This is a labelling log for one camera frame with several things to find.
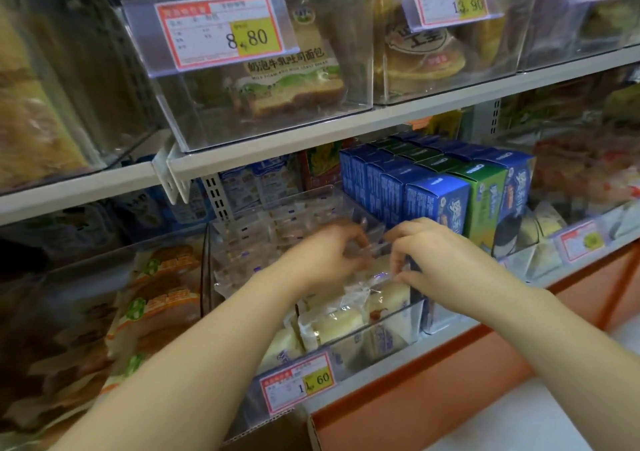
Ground clear bin with green packets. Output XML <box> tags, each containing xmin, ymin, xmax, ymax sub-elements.
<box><xmin>519</xmin><ymin>0</ymin><xmax>640</xmax><ymax>72</ymax></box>

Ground red yellow snack packet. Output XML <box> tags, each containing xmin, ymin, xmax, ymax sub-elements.
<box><xmin>299</xmin><ymin>140</ymin><xmax>359</xmax><ymax>192</ymax></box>

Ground sliced toast bread packet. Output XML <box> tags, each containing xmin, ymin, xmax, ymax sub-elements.
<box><xmin>229</xmin><ymin>0</ymin><xmax>349</xmax><ymax>119</ymax></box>

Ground row of blue cookie boxes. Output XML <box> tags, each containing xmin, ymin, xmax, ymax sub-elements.
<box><xmin>339</xmin><ymin>132</ymin><xmax>537</xmax><ymax>336</ymax></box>

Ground clear bin with mixed pastries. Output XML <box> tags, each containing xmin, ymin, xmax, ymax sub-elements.
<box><xmin>500</xmin><ymin>65</ymin><xmax>640</xmax><ymax>266</ymax></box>

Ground person's left hand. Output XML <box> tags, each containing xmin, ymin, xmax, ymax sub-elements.
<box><xmin>272</xmin><ymin>222</ymin><xmax>374</xmax><ymax>292</ymax></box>

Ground row of green cookie boxes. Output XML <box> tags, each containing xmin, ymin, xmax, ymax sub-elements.
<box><xmin>369</xmin><ymin>136</ymin><xmax>510</xmax><ymax>255</ymax></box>

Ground clear bin with small breads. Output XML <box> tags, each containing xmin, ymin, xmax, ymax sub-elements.
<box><xmin>206</xmin><ymin>185</ymin><xmax>427</xmax><ymax>439</ymax></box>

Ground person's right forearm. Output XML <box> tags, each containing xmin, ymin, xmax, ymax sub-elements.
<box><xmin>477</xmin><ymin>268</ymin><xmax>640</xmax><ymax>451</ymax></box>

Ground blue white bread packets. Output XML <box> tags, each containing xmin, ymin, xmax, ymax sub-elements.
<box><xmin>219</xmin><ymin>157</ymin><xmax>304</xmax><ymax>212</ymax></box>

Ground white upper shelf board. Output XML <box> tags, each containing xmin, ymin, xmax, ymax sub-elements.
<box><xmin>166</xmin><ymin>46</ymin><xmax>640</xmax><ymax>182</ymax></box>

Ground clear bin with toast bread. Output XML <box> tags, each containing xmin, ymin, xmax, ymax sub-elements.
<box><xmin>121</xmin><ymin>0</ymin><xmax>377</xmax><ymax>154</ymax></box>

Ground white side shelf board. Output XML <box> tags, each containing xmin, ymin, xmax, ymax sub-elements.
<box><xmin>0</xmin><ymin>160</ymin><xmax>173</xmax><ymax>227</ymax></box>

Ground orange green label bread packet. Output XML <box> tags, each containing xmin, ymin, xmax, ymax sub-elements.
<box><xmin>116</xmin><ymin>285</ymin><xmax>203</xmax><ymax>340</ymax></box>
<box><xmin>98</xmin><ymin>333</ymin><xmax>166</xmax><ymax>397</ymax></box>
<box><xmin>132</xmin><ymin>245</ymin><xmax>202</xmax><ymax>287</ymax></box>

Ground person's right hand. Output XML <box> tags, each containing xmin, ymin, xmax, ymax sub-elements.
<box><xmin>384</xmin><ymin>217</ymin><xmax>512</xmax><ymax>324</ymax></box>

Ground yellow round cake packets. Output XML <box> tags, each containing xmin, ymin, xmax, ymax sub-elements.
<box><xmin>379</xmin><ymin>0</ymin><xmax>507</xmax><ymax>82</ymax></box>

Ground pile of small cream bread packets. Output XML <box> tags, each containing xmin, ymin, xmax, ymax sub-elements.
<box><xmin>212</xmin><ymin>196</ymin><xmax>413</xmax><ymax>374</ymax></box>

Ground clear bin with round cakes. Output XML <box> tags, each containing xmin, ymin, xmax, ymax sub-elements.
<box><xmin>372</xmin><ymin>0</ymin><xmax>542</xmax><ymax>106</ymax></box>

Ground clear bread roll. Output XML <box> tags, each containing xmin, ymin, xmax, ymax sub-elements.
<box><xmin>350</xmin><ymin>243</ymin><xmax>412</xmax><ymax>294</ymax></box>

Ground clear bin with brown loaf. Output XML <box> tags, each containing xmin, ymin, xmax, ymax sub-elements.
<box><xmin>0</xmin><ymin>0</ymin><xmax>172</xmax><ymax>197</ymax></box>

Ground white perforated shelf upright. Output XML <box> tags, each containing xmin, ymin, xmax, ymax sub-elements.
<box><xmin>201</xmin><ymin>175</ymin><xmax>237</xmax><ymax>222</ymax></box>

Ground clear bin with orange packets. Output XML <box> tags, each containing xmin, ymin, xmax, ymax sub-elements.
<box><xmin>0</xmin><ymin>223</ymin><xmax>212</xmax><ymax>451</ymax></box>

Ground white triangular sandwich packet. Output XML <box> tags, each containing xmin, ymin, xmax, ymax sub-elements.
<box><xmin>519</xmin><ymin>201</ymin><xmax>569</xmax><ymax>279</ymax></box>

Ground brown loaf bread packet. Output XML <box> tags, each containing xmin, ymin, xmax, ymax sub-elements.
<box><xmin>0</xmin><ymin>6</ymin><xmax>92</xmax><ymax>182</ymax></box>

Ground orange shelf base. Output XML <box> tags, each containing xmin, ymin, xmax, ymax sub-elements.
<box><xmin>309</xmin><ymin>245</ymin><xmax>640</xmax><ymax>451</ymax></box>

